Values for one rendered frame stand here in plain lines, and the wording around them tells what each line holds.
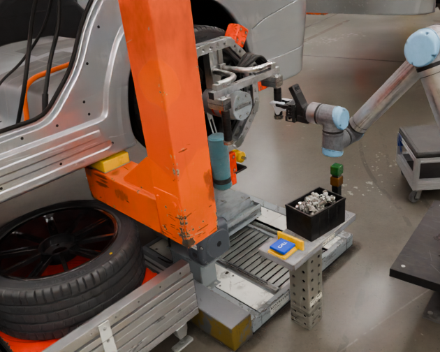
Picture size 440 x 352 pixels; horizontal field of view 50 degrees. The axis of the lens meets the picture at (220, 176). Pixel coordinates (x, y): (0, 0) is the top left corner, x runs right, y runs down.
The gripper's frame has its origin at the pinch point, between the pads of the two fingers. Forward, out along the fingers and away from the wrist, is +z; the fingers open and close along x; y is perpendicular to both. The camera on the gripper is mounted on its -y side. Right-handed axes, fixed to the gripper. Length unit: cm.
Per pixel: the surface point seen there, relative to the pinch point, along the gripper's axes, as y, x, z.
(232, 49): -22.9, -5.4, 18.9
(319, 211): 26, -33, -47
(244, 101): -3.8, -16.2, 3.9
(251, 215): 70, -1, 20
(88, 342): 49, -118, -10
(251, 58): -20.0, -5.1, 7.6
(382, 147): 83, 143, 17
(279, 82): -9.3, -0.5, -3.6
